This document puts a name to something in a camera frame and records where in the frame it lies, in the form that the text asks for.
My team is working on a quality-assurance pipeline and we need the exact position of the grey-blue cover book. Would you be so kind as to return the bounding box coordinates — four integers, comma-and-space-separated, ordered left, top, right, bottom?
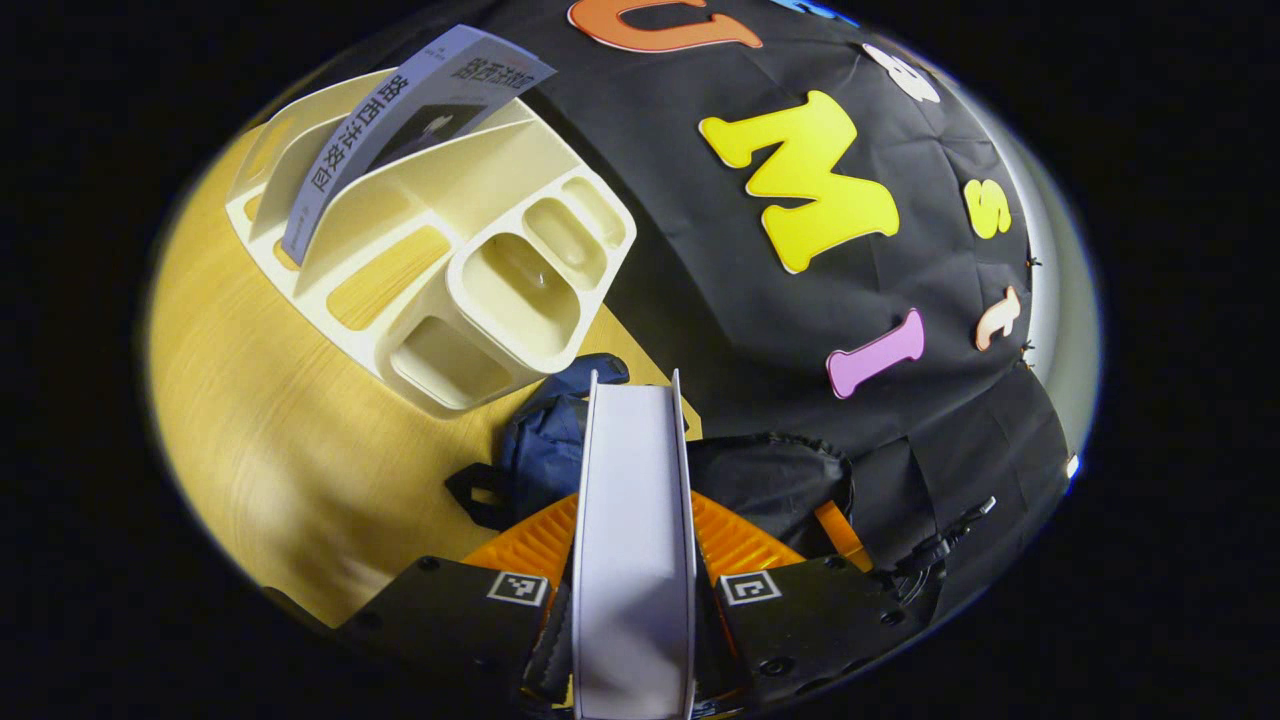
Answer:
280, 24, 557, 266

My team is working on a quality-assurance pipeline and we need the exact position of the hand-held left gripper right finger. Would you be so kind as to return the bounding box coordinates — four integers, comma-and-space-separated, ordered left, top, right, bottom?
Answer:
690, 490, 943, 713

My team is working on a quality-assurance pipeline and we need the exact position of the white plastic bookshelf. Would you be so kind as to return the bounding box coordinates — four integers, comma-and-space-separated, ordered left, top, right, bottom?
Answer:
225, 68, 638, 419

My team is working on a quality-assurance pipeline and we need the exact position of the white cover book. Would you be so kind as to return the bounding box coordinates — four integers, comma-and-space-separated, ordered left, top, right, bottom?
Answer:
572, 368, 698, 720

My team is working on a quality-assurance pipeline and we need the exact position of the blue schoolbag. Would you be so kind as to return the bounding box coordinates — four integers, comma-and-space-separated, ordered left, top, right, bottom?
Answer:
445, 352, 859, 573

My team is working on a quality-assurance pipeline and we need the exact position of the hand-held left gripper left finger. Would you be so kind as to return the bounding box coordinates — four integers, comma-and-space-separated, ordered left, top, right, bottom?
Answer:
335, 492, 581, 713

